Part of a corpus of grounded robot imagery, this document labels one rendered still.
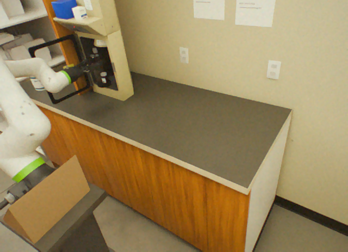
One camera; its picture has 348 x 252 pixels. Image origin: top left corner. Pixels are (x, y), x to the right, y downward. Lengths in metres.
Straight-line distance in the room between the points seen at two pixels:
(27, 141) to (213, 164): 0.82
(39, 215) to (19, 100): 0.45
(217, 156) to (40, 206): 0.81
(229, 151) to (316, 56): 0.67
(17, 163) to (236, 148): 0.99
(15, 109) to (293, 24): 1.35
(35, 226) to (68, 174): 0.21
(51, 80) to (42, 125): 0.60
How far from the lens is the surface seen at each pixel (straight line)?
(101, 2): 1.69
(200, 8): 1.76
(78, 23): 1.69
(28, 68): 1.66
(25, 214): 1.16
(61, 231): 1.25
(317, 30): 1.58
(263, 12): 1.61
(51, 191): 1.18
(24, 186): 1.22
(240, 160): 1.35
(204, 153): 1.37
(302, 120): 1.82
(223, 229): 1.65
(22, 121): 1.12
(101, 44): 1.84
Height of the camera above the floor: 1.89
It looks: 36 degrees down
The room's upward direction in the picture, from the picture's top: 7 degrees counter-clockwise
